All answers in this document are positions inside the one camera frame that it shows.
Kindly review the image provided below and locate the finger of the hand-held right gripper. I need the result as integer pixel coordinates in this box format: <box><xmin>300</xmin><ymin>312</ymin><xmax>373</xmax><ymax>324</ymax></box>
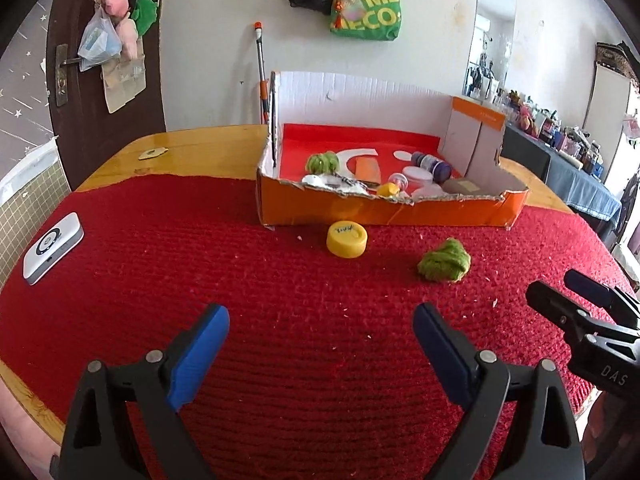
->
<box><xmin>526</xmin><ymin>280</ymin><xmax>640</xmax><ymax>347</ymax></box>
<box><xmin>563</xmin><ymin>268</ymin><xmax>640</xmax><ymax>317</ymax></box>

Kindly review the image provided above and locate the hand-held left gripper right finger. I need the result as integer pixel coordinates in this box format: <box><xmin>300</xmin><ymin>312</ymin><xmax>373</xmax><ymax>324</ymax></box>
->
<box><xmin>412</xmin><ymin>302</ymin><xmax>586</xmax><ymax>480</ymax></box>

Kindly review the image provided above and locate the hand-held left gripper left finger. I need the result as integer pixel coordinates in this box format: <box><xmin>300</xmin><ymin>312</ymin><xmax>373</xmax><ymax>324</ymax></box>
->
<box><xmin>59</xmin><ymin>303</ymin><xmax>231</xmax><ymax>480</ymax></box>

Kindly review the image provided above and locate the green fluffy ball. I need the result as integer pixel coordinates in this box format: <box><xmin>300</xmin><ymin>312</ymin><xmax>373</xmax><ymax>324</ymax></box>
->
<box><xmin>306</xmin><ymin>152</ymin><xmax>341</xmax><ymax>176</ymax></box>
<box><xmin>417</xmin><ymin>238</ymin><xmax>472</xmax><ymax>284</ymax></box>

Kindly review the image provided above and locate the yellow bottle cap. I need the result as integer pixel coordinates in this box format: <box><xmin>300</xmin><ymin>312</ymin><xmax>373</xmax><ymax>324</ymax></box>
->
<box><xmin>326</xmin><ymin>220</ymin><xmax>369</xmax><ymax>259</ymax></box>

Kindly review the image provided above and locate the orange cardboard box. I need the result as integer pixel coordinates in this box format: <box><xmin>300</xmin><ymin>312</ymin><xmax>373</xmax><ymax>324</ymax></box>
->
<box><xmin>256</xmin><ymin>71</ymin><xmax>530</xmax><ymax>231</ymax></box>

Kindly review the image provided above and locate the purple labelled jar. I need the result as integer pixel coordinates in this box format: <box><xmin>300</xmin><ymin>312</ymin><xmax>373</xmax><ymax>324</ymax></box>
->
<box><xmin>412</xmin><ymin>151</ymin><xmax>454</xmax><ymax>181</ymax></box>

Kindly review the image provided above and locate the white jar lid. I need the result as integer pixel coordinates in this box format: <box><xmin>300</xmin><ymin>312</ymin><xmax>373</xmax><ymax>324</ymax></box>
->
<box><xmin>402</xmin><ymin>166</ymin><xmax>435</xmax><ymax>186</ymax></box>

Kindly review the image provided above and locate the orange packet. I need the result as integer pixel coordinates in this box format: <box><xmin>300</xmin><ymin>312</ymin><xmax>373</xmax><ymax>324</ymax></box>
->
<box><xmin>352</xmin><ymin>156</ymin><xmax>384</xmax><ymax>184</ymax></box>

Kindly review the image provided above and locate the person's right hand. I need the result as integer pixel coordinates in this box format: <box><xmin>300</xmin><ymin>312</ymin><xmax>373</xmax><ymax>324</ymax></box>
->
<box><xmin>586</xmin><ymin>394</ymin><xmax>640</xmax><ymax>480</ymax></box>

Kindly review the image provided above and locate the blue cloth covered table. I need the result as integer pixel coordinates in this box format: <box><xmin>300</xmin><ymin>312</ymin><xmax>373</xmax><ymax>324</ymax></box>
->
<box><xmin>501</xmin><ymin>122</ymin><xmax>624</xmax><ymax>242</ymax></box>

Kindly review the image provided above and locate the red woven table mat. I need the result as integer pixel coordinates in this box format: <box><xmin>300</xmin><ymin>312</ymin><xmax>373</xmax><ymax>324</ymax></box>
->
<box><xmin>0</xmin><ymin>174</ymin><xmax>640</xmax><ymax>480</ymax></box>

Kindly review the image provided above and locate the white cabinet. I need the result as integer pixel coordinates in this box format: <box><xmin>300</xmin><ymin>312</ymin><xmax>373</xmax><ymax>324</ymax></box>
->
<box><xmin>582</xmin><ymin>65</ymin><xmax>640</xmax><ymax>171</ymax></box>

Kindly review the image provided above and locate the white electronic device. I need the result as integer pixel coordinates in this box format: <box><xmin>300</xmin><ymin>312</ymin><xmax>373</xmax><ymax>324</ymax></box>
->
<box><xmin>22</xmin><ymin>212</ymin><xmax>84</xmax><ymax>286</ymax></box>

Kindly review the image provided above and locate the white fluffy striped toy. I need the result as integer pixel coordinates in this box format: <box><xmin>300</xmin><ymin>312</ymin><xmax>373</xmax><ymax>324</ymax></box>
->
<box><xmin>300</xmin><ymin>173</ymin><xmax>372</xmax><ymax>194</ymax></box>

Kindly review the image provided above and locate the patterned bag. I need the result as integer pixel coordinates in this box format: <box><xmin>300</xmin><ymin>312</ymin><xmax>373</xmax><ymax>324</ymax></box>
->
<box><xmin>595</xmin><ymin>41</ymin><xmax>636</xmax><ymax>79</ymax></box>

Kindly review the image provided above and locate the dark brown door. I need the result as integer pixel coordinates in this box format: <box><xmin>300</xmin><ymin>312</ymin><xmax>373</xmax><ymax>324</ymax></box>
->
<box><xmin>46</xmin><ymin>0</ymin><xmax>167</xmax><ymax>193</ymax></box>

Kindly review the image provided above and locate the beige paper bag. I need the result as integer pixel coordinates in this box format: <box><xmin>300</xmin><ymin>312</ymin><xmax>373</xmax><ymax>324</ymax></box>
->
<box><xmin>102</xmin><ymin>52</ymin><xmax>147</xmax><ymax>114</ymax></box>

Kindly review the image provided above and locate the metal stick with orange tip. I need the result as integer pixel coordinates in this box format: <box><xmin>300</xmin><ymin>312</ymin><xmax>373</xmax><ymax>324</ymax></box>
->
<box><xmin>253</xmin><ymin>21</ymin><xmax>274</xmax><ymax>126</ymax></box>

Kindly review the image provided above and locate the clear plastic bag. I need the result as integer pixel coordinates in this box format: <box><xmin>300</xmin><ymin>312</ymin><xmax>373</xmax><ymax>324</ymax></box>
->
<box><xmin>77</xmin><ymin>15</ymin><xmax>123</xmax><ymax>72</ymax></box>

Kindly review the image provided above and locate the green tote bag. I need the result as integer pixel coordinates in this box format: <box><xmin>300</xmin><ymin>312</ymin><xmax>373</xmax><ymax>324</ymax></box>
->
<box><xmin>329</xmin><ymin>0</ymin><xmax>405</xmax><ymax>42</ymax></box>

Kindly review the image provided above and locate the green plush toy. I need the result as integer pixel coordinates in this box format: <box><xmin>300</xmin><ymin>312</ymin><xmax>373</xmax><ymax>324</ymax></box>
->
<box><xmin>131</xmin><ymin>0</ymin><xmax>161</xmax><ymax>36</ymax></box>

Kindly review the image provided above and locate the pink plush toy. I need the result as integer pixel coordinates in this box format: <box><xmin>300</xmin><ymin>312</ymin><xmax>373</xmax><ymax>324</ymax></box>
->
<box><xmin>100</xmin><ymin>0</ymin><xmax>140</xmax><ymax>59</ymax></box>

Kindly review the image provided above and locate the wall mirror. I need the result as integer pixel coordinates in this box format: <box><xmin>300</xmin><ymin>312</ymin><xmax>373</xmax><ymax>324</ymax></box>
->
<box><xmin>462</xmin><ymin>0</ymin><xmax>517</xmax><ymax>104</ymax></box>

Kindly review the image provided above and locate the metal door handle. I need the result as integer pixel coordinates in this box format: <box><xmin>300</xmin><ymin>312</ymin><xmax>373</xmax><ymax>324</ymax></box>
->
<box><xmin>55</xmin><ymin>45</ymin><xmax>84</xmax><ymax>108</ymax></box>

